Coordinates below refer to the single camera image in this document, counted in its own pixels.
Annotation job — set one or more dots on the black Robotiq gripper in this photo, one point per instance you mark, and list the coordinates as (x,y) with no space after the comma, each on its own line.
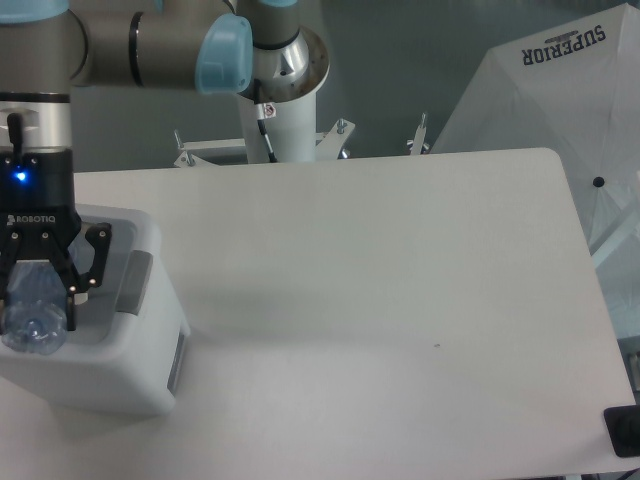
(37,196)

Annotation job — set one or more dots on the clear plastic water bottle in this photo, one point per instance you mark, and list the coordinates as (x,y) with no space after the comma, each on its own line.
(35,319)

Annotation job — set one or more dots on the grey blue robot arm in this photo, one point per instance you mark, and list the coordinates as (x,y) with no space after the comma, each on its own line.
(255,48)

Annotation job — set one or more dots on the white plastic trash can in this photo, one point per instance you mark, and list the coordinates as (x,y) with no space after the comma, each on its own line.
(126,351)

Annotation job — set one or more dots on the white Superior umbrella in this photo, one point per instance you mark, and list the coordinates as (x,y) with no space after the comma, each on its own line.
(573,89)

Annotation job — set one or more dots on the black device at table corner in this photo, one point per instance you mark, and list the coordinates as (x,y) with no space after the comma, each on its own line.
(623,427)

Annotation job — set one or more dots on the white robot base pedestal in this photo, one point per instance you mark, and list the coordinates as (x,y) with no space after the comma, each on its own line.
(278,109)

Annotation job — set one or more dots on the white metal mounting frame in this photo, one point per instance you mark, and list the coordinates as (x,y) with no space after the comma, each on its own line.
(329,145)

